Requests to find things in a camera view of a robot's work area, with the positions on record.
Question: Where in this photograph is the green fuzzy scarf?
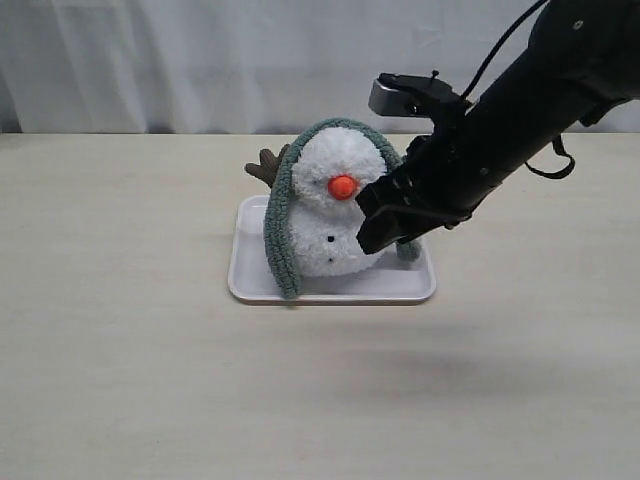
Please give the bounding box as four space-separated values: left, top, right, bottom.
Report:
262 116 422 301

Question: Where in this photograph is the white curtain backdrop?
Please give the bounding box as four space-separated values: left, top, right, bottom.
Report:
0 0 640 136

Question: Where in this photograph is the white rectangular tray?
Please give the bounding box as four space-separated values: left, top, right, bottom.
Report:
227 195 437 305

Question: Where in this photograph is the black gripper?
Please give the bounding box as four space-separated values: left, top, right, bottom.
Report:
355 107 520 254

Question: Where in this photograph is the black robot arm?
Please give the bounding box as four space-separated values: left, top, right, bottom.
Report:
356 1 639 254

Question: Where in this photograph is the white plush snowman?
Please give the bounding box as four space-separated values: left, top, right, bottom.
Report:
243 127 401 279

